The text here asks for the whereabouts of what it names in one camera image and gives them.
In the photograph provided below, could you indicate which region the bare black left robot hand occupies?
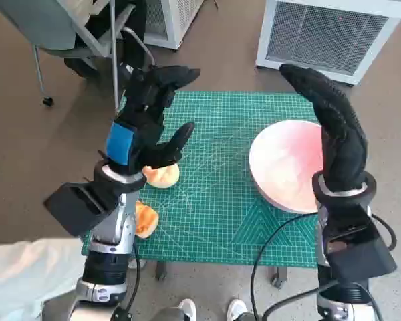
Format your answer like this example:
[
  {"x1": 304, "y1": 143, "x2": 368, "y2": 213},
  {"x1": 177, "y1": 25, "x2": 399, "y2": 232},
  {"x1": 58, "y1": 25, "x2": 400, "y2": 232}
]
[{"x1": 98, "y1": 65, "x2": 201, "y2": 177}]

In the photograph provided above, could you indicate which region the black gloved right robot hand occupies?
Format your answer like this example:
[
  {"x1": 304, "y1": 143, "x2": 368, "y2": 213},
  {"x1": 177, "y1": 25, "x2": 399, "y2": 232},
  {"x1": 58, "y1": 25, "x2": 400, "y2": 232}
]
[{"x1": 279, "y1": 64, "x2": 368, "y2": 195}]

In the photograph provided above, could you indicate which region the round toy bread bun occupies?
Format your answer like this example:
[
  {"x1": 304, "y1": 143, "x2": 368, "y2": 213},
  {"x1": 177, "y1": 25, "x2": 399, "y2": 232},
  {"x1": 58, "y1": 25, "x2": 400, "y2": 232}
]
[{"x1": 142, "y1": 162, "x2": 180, "y2": 189}]

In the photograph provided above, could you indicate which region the pink bowl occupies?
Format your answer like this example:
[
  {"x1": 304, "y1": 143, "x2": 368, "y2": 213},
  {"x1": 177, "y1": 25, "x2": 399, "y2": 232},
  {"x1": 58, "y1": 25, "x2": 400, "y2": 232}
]
[{"x1": 249, "y1": 120, "x2": 325, "y2": 215}]

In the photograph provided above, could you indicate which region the long striped toy bread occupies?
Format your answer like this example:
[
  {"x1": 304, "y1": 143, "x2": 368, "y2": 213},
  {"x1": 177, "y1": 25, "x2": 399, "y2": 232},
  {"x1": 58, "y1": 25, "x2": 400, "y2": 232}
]
[{"x1": 135, "y1": 199, "x2": 160, "y2": 240}]

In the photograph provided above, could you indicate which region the seated person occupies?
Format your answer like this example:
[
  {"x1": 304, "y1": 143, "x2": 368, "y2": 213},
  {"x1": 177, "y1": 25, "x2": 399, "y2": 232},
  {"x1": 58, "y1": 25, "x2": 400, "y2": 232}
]
[{"x1": 63, "y1": 0, "x2": 148, "y2": 98}]

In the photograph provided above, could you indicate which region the green cutting mat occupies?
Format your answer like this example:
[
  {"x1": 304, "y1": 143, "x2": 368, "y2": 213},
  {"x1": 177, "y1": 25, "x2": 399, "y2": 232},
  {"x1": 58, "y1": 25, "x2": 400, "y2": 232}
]
[{"x1": 81, "y1": 90, "x2": 325, "y2": 269}]

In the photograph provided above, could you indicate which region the large white mesh cabinet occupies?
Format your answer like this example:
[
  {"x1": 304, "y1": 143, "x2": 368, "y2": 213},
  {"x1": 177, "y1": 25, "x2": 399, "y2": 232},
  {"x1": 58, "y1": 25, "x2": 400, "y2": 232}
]
[{"x1": 255, "y1": 0, "x2": 401, "y2": 86}]

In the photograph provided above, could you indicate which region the small white mesh cabinet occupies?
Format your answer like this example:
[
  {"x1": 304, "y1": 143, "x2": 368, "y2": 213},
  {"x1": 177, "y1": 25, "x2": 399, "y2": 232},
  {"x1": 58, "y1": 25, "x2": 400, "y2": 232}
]
[{"x1": 143, "y1": 0, "x2": 205, "y2": 50}]

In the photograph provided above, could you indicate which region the black table leg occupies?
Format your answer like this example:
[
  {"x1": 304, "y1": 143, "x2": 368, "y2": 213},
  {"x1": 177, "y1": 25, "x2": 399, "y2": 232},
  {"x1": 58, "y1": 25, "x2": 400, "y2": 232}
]
[
  {"x1": 155, "y1": 260, "x2": 168, "y2": 281},
  {"x1": 270, "y1": 267, "x2": 288, "y2": 288}
]

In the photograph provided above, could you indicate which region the grey office chair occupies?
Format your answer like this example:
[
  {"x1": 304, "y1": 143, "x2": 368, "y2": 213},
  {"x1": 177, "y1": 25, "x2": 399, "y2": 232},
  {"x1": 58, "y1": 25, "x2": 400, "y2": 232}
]
[{"x1": 0, "y1": 0, "x2": 158, "y2": 113}]

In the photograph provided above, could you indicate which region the white shoe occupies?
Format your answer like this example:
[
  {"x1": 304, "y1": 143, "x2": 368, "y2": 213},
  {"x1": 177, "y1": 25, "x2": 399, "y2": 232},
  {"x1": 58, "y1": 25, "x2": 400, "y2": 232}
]
[
  {"x1": 178, "y1": 298, "x2": 197, "y2": 321},
  {"x1": 227, "y1": 298, "x2": 248, "y2": 321}
]

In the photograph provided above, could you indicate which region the standing person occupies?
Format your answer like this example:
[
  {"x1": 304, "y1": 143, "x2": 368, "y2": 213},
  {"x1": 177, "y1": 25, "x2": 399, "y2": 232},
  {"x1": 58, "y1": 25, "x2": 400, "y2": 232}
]
[{"x1": 0, "y1": 239, "x2": 84, "y2": 321}]

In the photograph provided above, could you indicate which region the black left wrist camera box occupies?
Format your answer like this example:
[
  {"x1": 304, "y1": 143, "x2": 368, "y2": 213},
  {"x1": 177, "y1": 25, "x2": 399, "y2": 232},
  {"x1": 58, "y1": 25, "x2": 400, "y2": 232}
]
[{"x1": 43, "y1": 182, "x2": 121, "y2": 237}]

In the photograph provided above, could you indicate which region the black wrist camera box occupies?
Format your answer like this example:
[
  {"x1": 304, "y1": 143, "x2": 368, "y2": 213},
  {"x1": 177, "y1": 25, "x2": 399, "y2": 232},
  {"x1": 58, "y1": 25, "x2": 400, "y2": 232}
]
[
  {"x1": 327, "y1": 203, "x2": 398, "y2": 280},
  {"x1": 43, "y1": 182, "x2": 121, "y2": 237}
]

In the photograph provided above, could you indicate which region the black right camera cable loop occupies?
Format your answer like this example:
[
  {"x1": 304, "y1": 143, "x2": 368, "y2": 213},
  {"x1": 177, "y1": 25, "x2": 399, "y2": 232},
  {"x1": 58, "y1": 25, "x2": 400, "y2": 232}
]
[{"x1": 370, "y1": 213, "x2": 398, "y2": 251}]

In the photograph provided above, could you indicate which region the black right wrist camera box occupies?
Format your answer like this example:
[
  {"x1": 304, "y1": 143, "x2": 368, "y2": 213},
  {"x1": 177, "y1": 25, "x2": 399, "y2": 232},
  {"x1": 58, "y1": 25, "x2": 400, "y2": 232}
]
[{"x1": 327, "y1": 203, "x2": 398, "y2": 280}]

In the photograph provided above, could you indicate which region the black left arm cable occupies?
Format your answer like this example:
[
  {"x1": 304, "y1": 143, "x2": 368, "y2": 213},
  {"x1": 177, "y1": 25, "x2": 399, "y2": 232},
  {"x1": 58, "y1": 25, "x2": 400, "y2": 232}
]
[{"x1": 118, "y1": 242, "x2": 142, "y2": 317}]

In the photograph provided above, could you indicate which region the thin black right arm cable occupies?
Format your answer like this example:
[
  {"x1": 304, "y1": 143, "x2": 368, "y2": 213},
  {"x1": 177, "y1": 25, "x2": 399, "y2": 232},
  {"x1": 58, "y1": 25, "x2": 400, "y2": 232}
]
[{"x1": 250, "y1": 214, "x2": 320, "y2": 321}]

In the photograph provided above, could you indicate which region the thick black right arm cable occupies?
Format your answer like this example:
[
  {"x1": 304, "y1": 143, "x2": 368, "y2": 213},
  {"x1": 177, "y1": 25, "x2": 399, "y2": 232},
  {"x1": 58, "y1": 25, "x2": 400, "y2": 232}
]
[{"x1": 262, "y1": 280, "x2": 378, "y2": 321}]

